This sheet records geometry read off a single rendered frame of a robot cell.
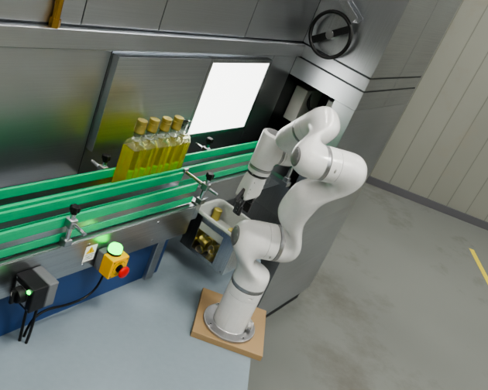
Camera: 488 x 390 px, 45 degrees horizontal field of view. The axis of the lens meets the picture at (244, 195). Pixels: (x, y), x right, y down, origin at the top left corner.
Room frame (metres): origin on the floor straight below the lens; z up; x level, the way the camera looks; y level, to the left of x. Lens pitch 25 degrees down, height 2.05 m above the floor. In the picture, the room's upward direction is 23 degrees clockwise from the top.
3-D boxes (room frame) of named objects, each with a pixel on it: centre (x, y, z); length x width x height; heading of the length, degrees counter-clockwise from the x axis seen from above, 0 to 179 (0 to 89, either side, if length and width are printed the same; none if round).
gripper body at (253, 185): (1.92, -0.01, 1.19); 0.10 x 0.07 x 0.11; 152
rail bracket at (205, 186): (1.89, 0.16, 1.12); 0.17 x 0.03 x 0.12; 64
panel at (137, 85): (2.13, 0.33, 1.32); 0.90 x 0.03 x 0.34; 154
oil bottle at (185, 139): (1.92, 0.28, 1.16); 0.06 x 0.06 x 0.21; 64
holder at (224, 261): (1.96, 0.04, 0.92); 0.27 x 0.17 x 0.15; 64
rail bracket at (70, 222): (1.33, 0.38, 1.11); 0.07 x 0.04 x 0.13; 64
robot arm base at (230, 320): (1.66, -0.13, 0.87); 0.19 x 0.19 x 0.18
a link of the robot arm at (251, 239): (1.65, -0.10, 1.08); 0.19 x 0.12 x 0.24; 115
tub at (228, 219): (1.95, 0.02, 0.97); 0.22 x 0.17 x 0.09; 64
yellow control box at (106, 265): (1.47, 0.29, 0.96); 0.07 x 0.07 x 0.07; 64
